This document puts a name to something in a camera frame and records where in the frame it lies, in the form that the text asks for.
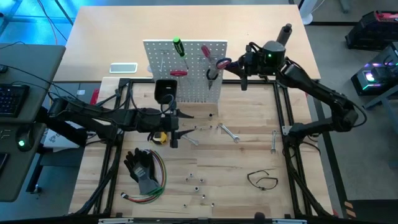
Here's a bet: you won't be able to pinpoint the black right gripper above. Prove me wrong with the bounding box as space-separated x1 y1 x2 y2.
224 44 265 92

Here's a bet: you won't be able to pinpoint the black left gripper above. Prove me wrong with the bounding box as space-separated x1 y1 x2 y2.
136 105 197 149

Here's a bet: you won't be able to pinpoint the white perforated pegboard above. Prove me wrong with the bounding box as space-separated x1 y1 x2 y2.
142 39 228 104

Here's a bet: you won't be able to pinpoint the red handled screwdriver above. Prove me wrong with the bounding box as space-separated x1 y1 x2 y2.
200 45 218 72

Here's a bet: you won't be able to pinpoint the red T-handle hex key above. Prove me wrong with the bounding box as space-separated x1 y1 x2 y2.
169 70 189 94

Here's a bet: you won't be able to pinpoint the green black screwdriver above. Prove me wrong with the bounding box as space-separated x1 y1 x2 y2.
172 36 190 71

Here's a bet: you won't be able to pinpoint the yellow tape measure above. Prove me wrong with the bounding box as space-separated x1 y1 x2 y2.
149 131 169 146

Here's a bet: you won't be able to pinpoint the black plastic bin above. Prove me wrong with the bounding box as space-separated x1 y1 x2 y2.
154 78 178 105

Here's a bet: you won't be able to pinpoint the black cylindrical bottle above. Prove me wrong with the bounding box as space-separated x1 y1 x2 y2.
275 23 294 44

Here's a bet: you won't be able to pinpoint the black grey work glove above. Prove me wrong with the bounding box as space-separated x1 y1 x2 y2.
123 147 161 196

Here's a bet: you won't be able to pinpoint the white rectangular phone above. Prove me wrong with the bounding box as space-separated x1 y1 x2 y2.
109 62 139 74

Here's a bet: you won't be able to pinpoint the black safety glasses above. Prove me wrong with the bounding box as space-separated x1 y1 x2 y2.
247 169 279 192

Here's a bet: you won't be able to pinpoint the light wooden desk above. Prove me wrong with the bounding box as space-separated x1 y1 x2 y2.
53 4 322 82

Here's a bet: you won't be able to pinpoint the white box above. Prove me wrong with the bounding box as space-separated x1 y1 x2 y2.
42 123 88 150

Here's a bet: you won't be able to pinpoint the computer case with lights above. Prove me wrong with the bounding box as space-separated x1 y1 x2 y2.
350 42 398 96

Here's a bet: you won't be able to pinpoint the black crate red lid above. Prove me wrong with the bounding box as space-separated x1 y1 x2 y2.
345 10 398 51

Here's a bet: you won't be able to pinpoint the black computer mouse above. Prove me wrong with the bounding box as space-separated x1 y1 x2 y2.
15 129 34 152

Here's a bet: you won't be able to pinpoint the grey desk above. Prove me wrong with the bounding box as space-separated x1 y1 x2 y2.
0 43 67 203

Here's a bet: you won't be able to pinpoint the black keyboard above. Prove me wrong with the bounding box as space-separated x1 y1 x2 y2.
0 83 31 118

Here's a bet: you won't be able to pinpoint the black platform striped corner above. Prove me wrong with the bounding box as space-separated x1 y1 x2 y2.
343 198 398 224

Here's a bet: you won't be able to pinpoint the red green yellow wire bundle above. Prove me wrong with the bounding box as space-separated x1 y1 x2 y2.
120 149 167 205

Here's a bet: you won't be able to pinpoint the black aluminium frame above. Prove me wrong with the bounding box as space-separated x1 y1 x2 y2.
70 77 336 218

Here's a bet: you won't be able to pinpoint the white pedestal base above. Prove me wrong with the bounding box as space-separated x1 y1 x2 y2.
300 0 318 26

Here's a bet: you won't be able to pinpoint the red clamp handle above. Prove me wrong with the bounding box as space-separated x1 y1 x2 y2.
90 88 101 106

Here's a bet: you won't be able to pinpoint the black cable harness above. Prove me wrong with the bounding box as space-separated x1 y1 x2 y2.
287 147 331 217
70 146 121 216

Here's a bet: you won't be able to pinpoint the white metal bracket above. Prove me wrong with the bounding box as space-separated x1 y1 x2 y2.
272 218 308 224
98 218 134 224

